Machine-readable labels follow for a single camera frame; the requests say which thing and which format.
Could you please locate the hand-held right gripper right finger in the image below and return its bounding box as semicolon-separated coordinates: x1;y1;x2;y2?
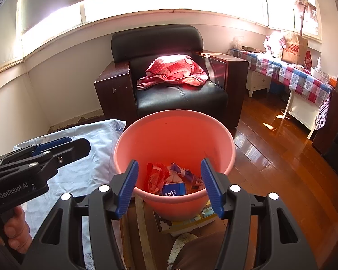
200;158;319;270

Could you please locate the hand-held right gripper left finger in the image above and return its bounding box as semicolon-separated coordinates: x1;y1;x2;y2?
23;159;140;270

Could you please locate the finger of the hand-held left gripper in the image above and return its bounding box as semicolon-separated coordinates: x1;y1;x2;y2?
1;136;73;160
0;138;91;175

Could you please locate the red crinkled wrapper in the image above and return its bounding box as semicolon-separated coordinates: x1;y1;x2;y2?
146;162;170;195

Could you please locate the purple and white wrapper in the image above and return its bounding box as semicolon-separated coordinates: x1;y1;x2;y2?
170;162;200;181

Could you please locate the blue cardboard box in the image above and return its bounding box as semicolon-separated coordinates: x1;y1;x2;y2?
162;182;187;197

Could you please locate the orange and white wrapper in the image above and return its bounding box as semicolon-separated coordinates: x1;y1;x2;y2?
164;171;184;185

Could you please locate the pink plastic bucket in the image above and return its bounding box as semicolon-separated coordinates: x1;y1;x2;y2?
114;109;237;221

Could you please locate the person's left hand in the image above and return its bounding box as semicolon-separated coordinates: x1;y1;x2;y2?
2;205;33;255

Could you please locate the light blue tablecloth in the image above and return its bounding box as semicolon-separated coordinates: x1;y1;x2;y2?
12;119;127;270

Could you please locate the wooden stool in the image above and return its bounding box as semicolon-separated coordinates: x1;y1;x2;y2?
121;195;176;270

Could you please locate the stack of books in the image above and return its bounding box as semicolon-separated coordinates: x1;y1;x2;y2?
154;199;219;234

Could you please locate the person's leg in brown trousers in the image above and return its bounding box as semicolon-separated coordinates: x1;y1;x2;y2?
173;230;229;270

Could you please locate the black leather armchair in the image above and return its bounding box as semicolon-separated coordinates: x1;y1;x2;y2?
94;24;249;130

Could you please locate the white drawer cabinet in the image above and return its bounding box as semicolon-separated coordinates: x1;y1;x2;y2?
246;68;271;98

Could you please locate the blue storage box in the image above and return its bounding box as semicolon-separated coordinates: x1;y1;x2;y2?
270;81;285;95

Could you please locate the pink polka-dot blanket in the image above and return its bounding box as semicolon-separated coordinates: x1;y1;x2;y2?
136;54;208;90

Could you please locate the table with checkered cloth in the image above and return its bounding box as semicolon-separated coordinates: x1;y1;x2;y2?
228;47;335;130

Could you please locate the dark wooden cabinet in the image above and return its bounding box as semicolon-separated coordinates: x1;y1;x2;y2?
312;69;338;156

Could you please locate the red checked frilly bag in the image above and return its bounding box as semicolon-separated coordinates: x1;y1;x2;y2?
264;32;285;57

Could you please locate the red gift packet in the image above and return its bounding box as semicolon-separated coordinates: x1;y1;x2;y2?
303;51;313;71

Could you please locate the brown paper bag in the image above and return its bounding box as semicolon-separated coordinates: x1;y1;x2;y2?
281;32;309;65

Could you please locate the window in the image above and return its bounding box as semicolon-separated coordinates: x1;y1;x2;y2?
17;0;322;38

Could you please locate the white table frame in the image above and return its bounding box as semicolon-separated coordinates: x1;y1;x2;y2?
284;89;321;140

